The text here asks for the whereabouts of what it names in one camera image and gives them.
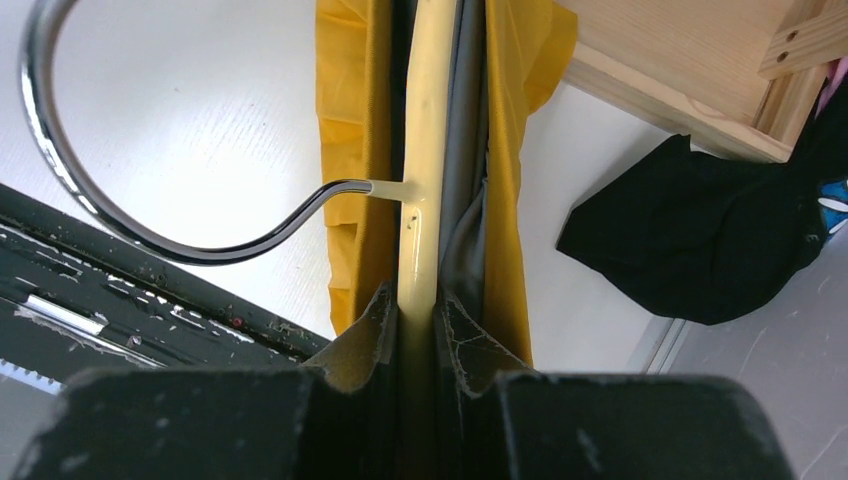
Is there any small pink cloth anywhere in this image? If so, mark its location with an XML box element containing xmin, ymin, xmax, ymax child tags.
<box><xmin>815</xmin><ymin>57</ymin><xmax>847</xmax><ymax>116</ymax></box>

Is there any yellow skirt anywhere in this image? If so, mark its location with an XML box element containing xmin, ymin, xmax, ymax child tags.
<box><xmin>315</xmin><ymin>1</ymin><xmax>578</xmax><ymax>362</ymax></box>

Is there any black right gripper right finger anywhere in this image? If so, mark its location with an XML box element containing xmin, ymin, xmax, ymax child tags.
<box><xmin>433</xmin><ymin>291</ymin><xmax>793</xmax><ymax>479</ymax></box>

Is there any black cloth on table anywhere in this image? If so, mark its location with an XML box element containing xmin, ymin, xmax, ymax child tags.
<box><xmin>556</xmin><ymin>86</ymin><xmax>847</xmax><ymax>325</ymax></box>

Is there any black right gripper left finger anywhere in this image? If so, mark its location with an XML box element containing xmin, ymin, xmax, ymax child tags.
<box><xmin>13</xmin><ymin>283</ymin><xmax>399</xmax><ymax>479</ymax></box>

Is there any grey slotted cable duct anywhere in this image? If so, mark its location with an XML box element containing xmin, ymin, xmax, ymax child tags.
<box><xmin>1</xmin><ymin>359</ymin><xmax>65</xmax><ymax>396</ymax></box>

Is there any cream hanger of yellow skirt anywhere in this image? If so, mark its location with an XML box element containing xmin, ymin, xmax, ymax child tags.
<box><xmin>19</xmin><ymin>1</ymin><xmax>457</xmax><ymax>479</ymax></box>

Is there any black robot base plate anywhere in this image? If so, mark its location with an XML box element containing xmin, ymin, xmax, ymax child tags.
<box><xmin>1</xmin><ymin>187</ymin><xmax>327</xmax><ymax>378</ymax></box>

